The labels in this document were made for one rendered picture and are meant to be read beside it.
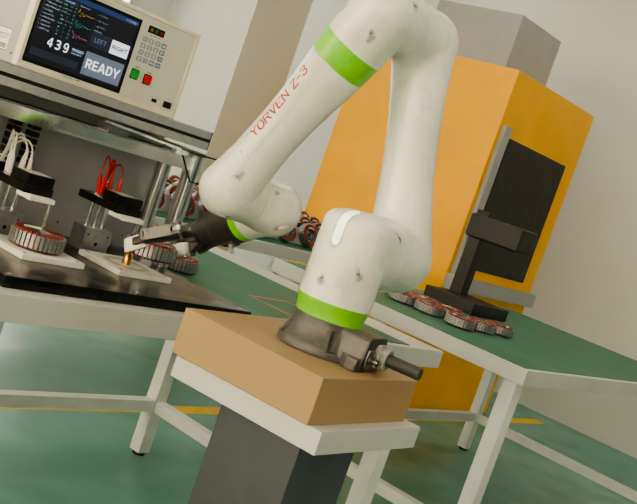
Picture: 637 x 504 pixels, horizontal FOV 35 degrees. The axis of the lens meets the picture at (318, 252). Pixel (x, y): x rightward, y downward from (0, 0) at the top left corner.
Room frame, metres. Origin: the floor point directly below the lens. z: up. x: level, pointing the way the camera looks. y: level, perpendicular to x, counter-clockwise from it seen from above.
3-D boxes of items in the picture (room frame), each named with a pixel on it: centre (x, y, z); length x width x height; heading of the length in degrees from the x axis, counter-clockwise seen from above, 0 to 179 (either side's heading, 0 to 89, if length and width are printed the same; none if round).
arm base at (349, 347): (1.70, -0.10, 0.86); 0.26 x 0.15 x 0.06; 64
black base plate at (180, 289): (2.11, 0.48, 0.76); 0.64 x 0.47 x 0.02; 141
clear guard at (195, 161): (2.26, 0.35, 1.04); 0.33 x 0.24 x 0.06; 51
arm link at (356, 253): (1.73, -0.06, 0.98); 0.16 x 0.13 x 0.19; 148
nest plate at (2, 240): (2.01, 0.54, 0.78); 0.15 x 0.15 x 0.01; 51
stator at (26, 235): (2.01, 0.54, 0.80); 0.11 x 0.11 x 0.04
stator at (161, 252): (2.16, 0.34, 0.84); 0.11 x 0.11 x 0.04
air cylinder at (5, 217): (2.10, 0.66, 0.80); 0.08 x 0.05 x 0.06; 141
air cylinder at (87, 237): (2.29, 0.50, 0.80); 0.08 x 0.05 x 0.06; 141
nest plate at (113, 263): (2.20, 0.39, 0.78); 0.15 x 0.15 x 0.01; 51
